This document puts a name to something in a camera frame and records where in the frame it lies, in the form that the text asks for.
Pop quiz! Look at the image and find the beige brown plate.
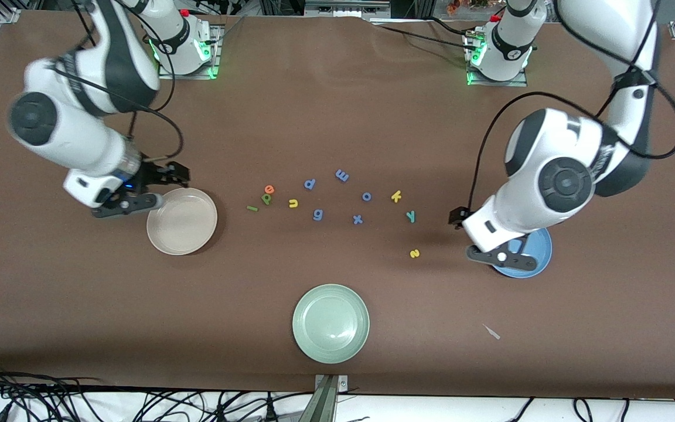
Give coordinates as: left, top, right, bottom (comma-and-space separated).
146, 188, 219, 256

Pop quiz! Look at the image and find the blue plate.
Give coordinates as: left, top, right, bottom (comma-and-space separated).
490, 227, 553, 279

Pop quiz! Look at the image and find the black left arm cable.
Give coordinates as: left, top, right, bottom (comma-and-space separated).
468, 0, 675, 215

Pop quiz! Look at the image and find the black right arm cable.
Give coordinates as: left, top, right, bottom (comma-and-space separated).
47, 0, 185, 162

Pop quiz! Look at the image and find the brown table cover sheet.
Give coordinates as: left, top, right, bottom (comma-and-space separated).
0, 11, 675, 399

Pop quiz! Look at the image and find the pale green plate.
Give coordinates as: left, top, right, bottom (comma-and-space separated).
292, 284, 370, 365

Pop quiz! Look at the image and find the grey power strip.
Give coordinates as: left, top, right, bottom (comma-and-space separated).
305, 0, 391, 18

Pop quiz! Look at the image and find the aluminium clamp bracket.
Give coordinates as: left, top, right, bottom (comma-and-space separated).
313, 374, 350, 422

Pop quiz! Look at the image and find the orange brown clutter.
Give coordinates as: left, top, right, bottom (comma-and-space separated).
446, 0, 490, 15

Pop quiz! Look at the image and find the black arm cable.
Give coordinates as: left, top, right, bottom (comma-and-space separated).
468, 0, 675, 215
47, 0, 185, 162

